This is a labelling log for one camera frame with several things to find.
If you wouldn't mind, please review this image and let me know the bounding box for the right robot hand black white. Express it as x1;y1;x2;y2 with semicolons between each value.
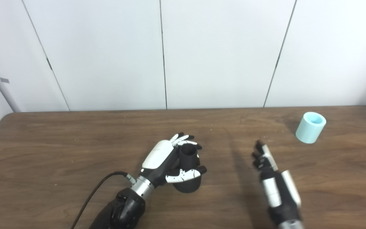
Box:
252;140;302;224

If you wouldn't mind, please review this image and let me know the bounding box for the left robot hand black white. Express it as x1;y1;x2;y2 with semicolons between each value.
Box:
140;132;207;188

